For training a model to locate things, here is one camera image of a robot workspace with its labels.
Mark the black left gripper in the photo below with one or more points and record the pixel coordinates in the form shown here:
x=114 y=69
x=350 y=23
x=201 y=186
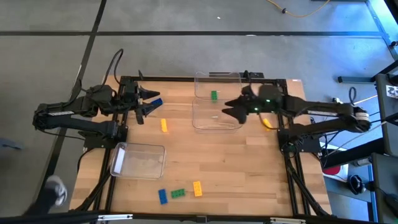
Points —
x=129 y=98

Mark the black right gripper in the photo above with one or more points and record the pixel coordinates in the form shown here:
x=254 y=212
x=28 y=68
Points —
x=251 y=101

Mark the blue toy building block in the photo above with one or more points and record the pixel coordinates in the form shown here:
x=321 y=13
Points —
x=162 y=196
x=157 y=101

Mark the green toy building block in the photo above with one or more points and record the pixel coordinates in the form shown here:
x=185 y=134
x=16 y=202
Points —
x=214 y=95
x=178 y=193

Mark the yellow toy building block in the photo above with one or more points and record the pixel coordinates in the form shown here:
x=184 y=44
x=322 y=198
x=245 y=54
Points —
x=267 y=124
x=163 y=125
x=197 y=188

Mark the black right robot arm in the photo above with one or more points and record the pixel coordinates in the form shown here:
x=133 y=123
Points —
x=326 y=109

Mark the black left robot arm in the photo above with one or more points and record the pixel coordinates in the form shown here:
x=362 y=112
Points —
x=93 y=126

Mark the clear plastic bin white label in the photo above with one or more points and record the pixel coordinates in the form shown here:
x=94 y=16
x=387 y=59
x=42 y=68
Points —
x=143 y=161

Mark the red round object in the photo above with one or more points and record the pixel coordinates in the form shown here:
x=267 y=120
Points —
x=331 y=170

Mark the black desk leg beam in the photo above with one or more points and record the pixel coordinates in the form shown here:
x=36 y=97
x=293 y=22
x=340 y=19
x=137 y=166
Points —
x=351 y=154

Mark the black desk foot bar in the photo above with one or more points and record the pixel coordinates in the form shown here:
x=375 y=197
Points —
x=357 y=79

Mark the person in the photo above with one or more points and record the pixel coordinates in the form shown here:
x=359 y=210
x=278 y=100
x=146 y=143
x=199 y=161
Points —
x=56 y=193

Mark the black headphones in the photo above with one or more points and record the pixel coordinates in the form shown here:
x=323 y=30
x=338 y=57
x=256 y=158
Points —
x=357 y=184

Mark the black desk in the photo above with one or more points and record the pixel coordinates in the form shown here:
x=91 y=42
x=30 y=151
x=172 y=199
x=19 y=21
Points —
x=388 y=124
x=385 y=186

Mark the black white marker tag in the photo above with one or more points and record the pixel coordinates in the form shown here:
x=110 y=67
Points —
x=392 y=91

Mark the black aluminium table frame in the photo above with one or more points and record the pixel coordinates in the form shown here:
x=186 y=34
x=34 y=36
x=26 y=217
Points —
x=186 y=79

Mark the silver rail bracket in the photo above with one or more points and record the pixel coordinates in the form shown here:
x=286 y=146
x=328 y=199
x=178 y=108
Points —
x=287 y=220
x=115 y=217

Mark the black camera rail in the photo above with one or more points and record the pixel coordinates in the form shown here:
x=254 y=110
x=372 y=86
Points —
x=62 y=217

